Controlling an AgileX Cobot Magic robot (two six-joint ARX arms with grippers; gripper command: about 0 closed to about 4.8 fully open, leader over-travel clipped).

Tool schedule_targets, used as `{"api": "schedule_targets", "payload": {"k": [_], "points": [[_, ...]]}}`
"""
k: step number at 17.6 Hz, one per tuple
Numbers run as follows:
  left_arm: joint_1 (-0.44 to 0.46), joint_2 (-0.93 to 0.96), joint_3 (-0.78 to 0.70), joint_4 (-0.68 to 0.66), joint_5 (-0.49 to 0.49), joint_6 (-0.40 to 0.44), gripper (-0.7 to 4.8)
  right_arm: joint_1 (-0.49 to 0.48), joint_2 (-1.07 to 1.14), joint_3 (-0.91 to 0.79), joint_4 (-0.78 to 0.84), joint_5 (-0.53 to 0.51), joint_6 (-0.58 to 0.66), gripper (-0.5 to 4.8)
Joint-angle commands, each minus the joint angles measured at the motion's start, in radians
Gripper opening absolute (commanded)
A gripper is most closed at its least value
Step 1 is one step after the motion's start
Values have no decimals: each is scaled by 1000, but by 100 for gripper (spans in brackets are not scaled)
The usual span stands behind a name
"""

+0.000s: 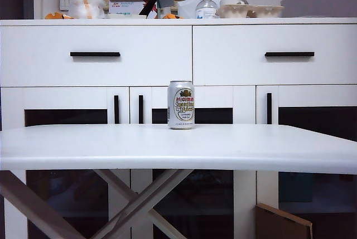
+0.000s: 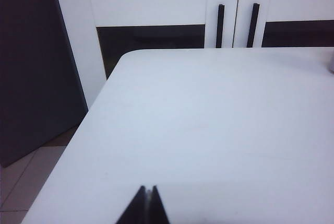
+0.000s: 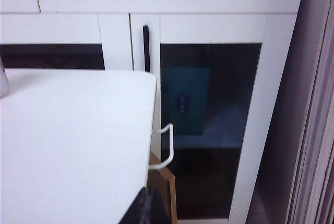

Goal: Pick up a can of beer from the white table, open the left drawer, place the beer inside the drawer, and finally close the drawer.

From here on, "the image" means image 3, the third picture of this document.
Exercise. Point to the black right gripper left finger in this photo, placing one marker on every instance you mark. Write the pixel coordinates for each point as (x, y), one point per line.
(139, 208)

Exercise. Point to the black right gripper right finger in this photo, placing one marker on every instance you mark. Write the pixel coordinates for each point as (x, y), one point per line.
(160, 211)

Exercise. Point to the brown cardboard sheet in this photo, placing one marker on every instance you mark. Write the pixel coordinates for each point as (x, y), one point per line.
(159, 164)

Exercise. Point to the teal box behind glass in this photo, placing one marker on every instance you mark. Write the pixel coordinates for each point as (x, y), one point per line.
(188, 91)

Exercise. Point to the white glass-panel cabinet door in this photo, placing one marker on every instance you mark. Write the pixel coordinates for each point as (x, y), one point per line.
(208, 28)
(114, 38)

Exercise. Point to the grey purple curtain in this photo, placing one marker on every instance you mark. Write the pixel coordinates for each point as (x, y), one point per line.
(313, 104)

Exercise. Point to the white sideboard cabinet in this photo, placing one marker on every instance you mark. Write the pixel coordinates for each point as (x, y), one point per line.
(300, 10)

